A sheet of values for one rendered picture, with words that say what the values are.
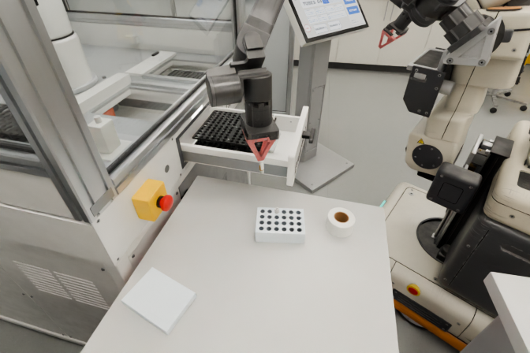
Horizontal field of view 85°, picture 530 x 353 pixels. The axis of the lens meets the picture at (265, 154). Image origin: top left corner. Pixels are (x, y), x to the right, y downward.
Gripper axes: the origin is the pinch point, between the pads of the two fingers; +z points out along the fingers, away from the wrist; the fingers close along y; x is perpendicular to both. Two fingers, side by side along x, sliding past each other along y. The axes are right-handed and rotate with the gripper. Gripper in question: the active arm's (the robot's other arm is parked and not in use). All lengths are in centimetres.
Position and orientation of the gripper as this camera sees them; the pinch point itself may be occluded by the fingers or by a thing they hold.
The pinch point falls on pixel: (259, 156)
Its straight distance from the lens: 67.3
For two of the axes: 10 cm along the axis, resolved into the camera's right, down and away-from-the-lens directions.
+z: 0.2, 8.3, 5.6
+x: 9.7, -1.5, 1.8
